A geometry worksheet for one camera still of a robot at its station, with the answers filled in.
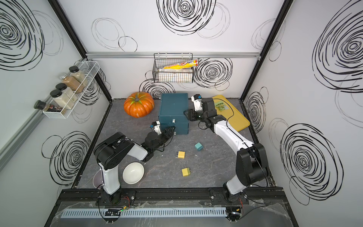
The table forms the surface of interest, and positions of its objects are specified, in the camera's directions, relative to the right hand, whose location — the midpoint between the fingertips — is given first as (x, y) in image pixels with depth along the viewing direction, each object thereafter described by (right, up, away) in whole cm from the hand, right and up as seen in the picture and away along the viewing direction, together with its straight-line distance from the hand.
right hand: (187, 111), depth 84 cm
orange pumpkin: (-35, +5, +16) cm, 39 cm away
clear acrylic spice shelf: (-65, +29, +10) cm, 72 cm away
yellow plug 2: (-1, -35, -3) cm, 35 cm away
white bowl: (-32, -35, -3) cm, 48 cm away
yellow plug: (-4, -27, +3) cm, 27 cm away
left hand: (-8, -11, +5) cm, 15 cm away
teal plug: (+7, -23, +6) cm, 25 cm away
